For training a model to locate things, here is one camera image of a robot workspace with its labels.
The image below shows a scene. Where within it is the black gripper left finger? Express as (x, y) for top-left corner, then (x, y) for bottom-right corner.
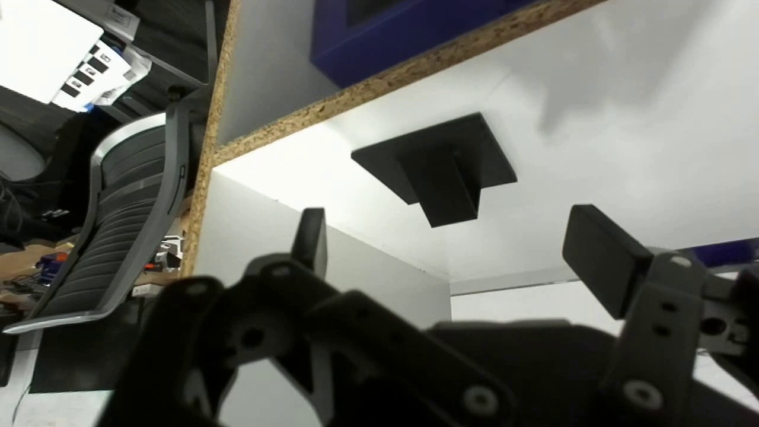
(94, 206), (520, 427)

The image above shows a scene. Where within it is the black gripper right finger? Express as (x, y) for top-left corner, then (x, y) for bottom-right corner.
(563, 201), (759, 427)

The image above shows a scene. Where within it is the black T-shaped plastic object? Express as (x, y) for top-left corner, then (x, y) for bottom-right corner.
(348, 111), (523, 230)

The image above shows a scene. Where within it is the white particle board shelf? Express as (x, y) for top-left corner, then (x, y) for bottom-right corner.
(178, 0), (759, 331)

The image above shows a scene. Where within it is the grey mesh office chair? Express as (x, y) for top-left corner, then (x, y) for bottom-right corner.
(0, 106), (194, 338)

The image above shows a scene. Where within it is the blue box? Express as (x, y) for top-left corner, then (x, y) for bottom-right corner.
(308, 0), (541, 91)

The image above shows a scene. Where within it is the white box with black labels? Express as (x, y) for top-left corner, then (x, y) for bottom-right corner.
(0, 0), (155, 114)

